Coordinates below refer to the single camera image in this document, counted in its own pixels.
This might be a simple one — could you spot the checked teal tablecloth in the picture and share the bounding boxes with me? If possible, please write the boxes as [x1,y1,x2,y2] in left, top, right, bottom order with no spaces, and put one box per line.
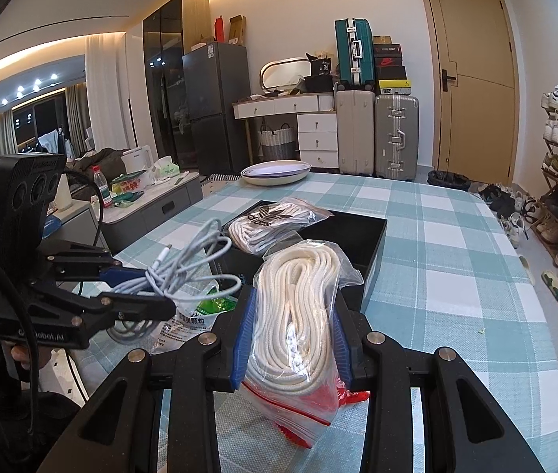
[36,171,558,473]

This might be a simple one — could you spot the tan wooden door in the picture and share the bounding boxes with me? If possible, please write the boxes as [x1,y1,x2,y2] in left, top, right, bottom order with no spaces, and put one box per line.
[423,0,519,184]

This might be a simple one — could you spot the black floor basket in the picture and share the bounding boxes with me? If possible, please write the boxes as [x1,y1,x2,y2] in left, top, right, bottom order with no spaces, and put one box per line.
[428,170,471,191]

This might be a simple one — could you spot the oval white framed mirror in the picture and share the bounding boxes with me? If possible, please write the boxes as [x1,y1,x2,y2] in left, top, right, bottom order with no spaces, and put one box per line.
[260,57,311,92]

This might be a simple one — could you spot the grey coffee table cabinet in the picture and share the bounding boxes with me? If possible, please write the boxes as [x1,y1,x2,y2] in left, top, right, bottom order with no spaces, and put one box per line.
[50,171,203,253]

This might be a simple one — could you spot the white drawer dresser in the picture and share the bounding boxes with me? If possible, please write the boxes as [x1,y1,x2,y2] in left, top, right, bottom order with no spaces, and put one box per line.
[233,92,339,170]

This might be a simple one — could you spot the dark grey refrigerator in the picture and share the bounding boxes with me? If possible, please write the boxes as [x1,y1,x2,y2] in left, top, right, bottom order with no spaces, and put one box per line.
[183,42,251,176]

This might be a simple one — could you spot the black glass cabinet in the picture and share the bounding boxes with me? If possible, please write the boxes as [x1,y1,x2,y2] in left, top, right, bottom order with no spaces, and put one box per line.
[142,0,212,170]

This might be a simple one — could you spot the person's left hand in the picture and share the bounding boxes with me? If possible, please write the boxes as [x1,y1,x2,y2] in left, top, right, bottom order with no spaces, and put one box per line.
[4,343,31,371]

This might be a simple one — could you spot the green tissue pack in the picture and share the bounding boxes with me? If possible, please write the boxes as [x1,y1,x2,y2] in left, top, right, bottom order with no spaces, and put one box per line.
[151,155,181,182]

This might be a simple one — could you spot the white oval stacked plates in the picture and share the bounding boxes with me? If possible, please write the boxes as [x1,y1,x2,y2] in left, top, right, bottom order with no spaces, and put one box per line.
[240,160,311,187]

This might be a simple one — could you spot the beige hard suitcase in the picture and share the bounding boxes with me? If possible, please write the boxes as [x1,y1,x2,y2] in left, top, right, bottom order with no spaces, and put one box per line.
[336,90,375,176]

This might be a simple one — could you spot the silver aluminium suitcase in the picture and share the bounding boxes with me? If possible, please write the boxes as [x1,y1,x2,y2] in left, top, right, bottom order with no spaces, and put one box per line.
[374,94,419,182]

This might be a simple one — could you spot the white charging cable bundle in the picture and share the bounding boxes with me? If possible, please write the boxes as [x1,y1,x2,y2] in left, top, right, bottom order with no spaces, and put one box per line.
[106,218,244,346]

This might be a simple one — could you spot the teal hard suitcase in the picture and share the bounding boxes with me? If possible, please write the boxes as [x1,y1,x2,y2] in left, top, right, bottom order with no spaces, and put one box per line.
[335,18,376,92]

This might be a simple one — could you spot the green white medicine packet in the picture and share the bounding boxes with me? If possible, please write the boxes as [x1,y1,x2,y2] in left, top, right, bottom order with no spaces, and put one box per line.
[177,281,237,329]

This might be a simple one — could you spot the black cardboard box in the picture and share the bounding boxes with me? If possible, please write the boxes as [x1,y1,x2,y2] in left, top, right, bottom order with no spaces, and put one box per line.
[210,210,388,313]

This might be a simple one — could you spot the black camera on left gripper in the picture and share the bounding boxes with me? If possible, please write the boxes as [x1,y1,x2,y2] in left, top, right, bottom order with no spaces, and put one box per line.
[0,153,66,255]

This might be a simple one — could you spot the black bag on dresser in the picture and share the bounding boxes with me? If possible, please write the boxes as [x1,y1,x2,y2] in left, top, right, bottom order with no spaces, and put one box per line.
[305,54,333,93]

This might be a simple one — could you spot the stacked shoe boxes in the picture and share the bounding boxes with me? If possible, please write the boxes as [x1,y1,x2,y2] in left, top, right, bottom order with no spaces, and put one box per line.
[373,36,411,95]

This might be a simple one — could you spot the white printed medicine packet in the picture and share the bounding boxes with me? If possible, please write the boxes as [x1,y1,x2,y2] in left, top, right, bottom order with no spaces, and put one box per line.
[151,310,218,354]

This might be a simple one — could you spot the white grey laundry basket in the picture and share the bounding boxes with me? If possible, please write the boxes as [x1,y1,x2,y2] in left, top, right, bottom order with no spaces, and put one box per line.
[259,123,297,161]

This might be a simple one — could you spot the bagged white rope coil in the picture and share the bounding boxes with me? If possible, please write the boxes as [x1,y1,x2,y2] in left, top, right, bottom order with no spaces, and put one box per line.
[237,238,371,450]

